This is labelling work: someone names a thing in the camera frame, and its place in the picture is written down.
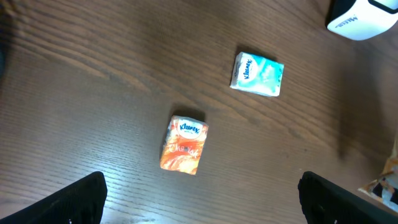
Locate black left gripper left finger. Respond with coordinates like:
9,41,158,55
1,171,108,224

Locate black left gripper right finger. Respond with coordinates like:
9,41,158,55
298,171,397,224

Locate yellow snack bag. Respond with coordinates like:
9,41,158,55
358,137,397,212

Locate orange tissue pack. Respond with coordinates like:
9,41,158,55
160,115,209,175

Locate white barcode scanner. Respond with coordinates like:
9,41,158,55
326,0,397,40

